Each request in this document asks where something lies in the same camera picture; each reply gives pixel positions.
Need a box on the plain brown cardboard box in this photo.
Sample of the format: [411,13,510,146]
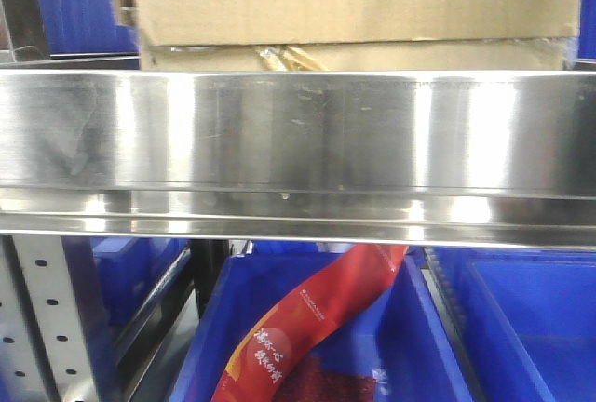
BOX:
[114,0,580,71]

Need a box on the stainless steel shelf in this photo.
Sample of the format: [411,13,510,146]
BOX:
[1,69,595,249]

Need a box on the peeling brown packing tape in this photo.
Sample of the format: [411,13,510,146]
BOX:
[253,45,329,72]

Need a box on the blue bin centre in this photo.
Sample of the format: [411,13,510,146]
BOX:
[169,241,472,401]

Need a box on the blue bin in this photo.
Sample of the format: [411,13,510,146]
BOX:
[86,236,188,328]
[428,247,595,401]
[169,241,472,401]

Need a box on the red snack bag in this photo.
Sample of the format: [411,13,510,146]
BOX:
[211,244,408,401]

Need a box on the blue bin left lower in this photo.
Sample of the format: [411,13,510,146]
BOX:
[86,236,188,328]

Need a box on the blue bin right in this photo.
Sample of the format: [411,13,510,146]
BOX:
[428,247,595,401]

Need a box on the blue bins upper left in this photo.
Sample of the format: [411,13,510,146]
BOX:
[38,0,138,54]

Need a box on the perforated metal shelf post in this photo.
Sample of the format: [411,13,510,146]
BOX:
[1,234,124,401]

